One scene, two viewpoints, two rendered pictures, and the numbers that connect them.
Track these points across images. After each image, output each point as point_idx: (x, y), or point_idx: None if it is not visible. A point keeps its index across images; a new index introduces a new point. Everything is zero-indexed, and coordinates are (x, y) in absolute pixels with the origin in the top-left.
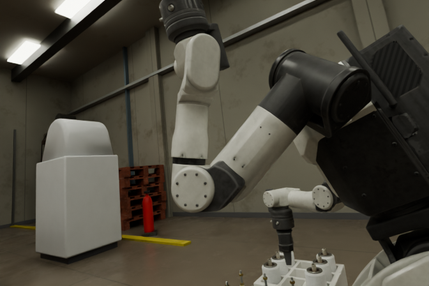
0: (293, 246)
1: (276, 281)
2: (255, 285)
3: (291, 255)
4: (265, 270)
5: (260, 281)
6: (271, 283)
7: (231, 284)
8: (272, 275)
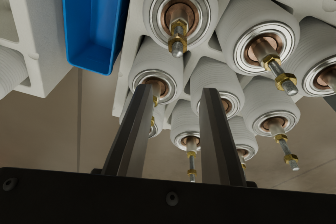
0: (274, 222)
1: (10, 56)
2: (46, 94)
3: (143, 111)
4: (6, 90)
5: (28, 86)
6: (24, 65)
7: (6, 106)
8: (6, 71)
